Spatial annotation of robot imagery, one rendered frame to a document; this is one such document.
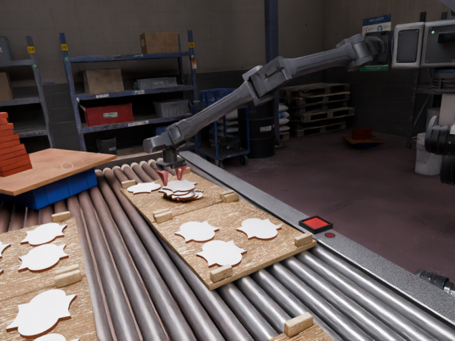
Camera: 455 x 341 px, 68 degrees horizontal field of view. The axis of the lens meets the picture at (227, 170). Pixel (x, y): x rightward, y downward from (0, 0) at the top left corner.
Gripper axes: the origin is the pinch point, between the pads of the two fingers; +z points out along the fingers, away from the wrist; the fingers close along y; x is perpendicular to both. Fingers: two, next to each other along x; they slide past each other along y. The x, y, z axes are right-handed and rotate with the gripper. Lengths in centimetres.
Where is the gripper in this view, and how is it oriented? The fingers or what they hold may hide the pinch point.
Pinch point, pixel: (172, 182)
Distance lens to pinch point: 140.0
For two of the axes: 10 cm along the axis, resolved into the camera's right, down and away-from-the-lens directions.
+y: -7.0, 2.6, -6.7
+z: 0.4, 9.5, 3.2
